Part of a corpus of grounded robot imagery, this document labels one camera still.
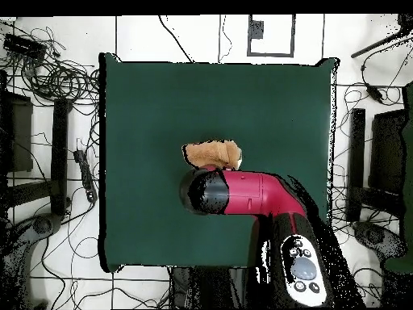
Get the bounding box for tan terry towel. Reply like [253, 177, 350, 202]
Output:
[181, 139, 244, 171]

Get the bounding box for dark flat panel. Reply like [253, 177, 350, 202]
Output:
[0, 90, 34, 173]
[368, 108, 408, 195]

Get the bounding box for black flat box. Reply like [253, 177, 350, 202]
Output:
[2, 32, 48, 61]

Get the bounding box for dark green table cloth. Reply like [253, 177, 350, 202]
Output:
[98, 52, 340, 274]

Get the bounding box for black power strip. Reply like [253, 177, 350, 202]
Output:
[73, 149, 98, 203]

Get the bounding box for black stand bar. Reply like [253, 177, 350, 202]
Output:
[50, 97, 73, 216]
[346, 107, 366, 223]

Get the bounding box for black power adapter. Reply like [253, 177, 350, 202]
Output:
[365, 83, 385, 104]

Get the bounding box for black slanted rod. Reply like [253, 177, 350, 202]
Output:
[350, 14, 413, 60]

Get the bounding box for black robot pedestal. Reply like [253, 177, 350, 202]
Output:
[169, 266, 249, 309]

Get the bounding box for grey square frame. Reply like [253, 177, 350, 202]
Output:
[247, 14, 297, 58]

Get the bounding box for tangled black cables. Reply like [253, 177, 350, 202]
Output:
[0, 25, 101, 107]

